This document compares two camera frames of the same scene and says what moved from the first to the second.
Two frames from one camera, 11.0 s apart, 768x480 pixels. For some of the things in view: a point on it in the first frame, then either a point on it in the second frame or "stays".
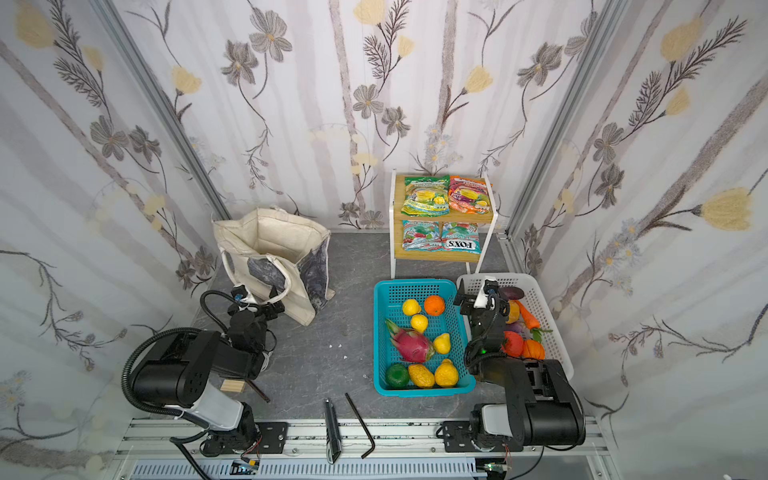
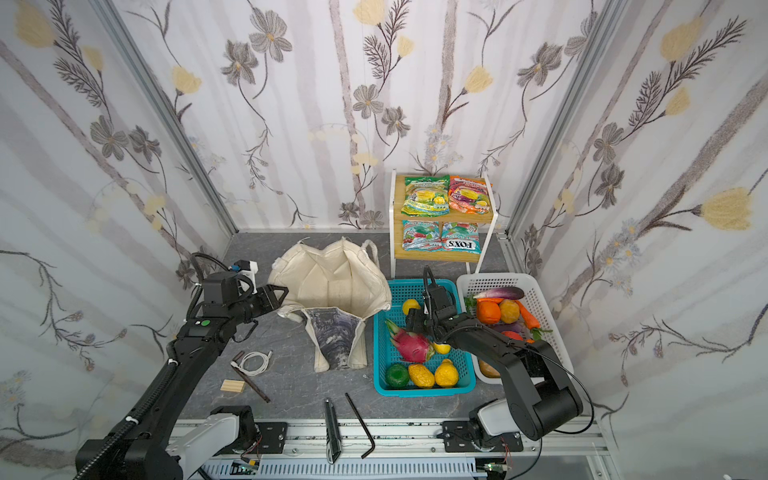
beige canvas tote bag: (266, 250) to (336, 287)
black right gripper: (477, 306) to (429, 319)
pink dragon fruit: (410, 345) stays
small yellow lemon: (411, 307) stays
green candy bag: (426, 196) stays
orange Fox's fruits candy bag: (468, 195) stays
